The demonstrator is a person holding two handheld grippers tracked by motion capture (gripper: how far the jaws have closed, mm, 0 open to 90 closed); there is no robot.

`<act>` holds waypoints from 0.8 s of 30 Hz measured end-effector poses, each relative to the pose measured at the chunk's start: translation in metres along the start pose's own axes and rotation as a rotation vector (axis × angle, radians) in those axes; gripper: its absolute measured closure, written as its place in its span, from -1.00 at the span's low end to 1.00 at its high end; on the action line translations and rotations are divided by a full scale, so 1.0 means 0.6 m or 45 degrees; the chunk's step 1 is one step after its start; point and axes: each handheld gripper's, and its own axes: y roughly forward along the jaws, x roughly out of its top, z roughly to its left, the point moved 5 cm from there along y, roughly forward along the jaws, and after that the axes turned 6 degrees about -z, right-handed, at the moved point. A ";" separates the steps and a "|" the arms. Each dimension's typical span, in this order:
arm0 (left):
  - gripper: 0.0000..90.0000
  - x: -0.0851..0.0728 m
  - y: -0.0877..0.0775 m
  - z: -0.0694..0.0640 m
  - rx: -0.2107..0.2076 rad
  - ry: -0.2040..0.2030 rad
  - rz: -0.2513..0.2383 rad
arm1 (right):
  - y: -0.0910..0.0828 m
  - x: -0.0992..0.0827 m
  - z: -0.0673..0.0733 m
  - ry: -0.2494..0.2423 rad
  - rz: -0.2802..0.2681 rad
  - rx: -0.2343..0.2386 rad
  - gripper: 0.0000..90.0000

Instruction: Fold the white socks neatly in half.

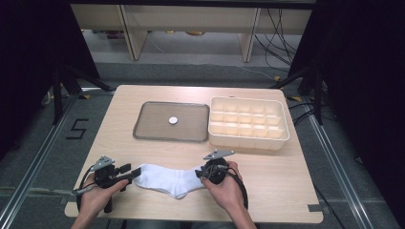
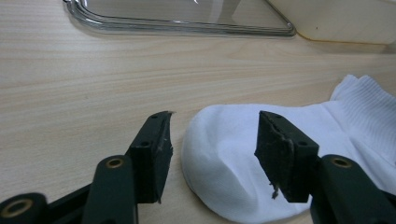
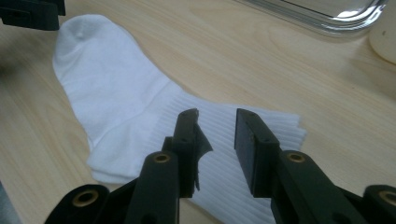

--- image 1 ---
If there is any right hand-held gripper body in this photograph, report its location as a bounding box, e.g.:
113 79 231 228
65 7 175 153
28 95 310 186
198 149 236 185

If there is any black metal stand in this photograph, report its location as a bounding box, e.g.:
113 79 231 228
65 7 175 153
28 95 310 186
269 65 325 126
52 64 117 126

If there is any cream compartment box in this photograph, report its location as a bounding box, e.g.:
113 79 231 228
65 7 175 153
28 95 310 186
207 95 290 151

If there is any person's right hand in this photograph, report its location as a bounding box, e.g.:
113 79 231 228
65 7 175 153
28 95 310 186
201 160 246 213

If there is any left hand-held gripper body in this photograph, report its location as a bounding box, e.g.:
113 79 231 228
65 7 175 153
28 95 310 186
90 156 130 214

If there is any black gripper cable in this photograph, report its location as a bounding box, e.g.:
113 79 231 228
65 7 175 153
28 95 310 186
219 165 249 211
75 164 97 212

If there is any white floor cable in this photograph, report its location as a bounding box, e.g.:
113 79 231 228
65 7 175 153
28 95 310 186
233 64 279 81

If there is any bundle of black cables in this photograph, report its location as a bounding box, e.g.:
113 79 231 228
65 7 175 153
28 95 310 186
253 8 304 73

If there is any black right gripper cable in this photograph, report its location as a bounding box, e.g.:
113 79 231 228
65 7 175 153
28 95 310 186
219 165 249 211

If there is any person's left hand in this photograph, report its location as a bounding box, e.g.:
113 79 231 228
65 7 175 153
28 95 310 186
78 174 130 220

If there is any white sock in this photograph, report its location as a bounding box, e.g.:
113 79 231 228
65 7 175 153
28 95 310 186
133 163 206 200

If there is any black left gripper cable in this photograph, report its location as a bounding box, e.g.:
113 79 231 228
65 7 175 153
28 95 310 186
75 164 97 212

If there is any black curtain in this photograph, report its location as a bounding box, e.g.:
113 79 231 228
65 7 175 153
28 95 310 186
288 0 405 228
0 0 101 160

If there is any grey tape strip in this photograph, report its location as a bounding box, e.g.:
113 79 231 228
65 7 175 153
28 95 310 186
307 203 324 214
59 194 77 205

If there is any grey flat tray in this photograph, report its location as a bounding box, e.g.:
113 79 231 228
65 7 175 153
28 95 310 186
132 100 210 143

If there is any cream wooden desk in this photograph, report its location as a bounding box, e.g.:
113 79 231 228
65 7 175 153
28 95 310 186
70 3 313 64

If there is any silver cable plug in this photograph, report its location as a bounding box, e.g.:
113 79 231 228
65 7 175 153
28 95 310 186
71 185 94 196

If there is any aluminium floor rail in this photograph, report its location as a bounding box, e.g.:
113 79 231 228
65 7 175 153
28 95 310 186
0 94 82 229
306 109 375 229

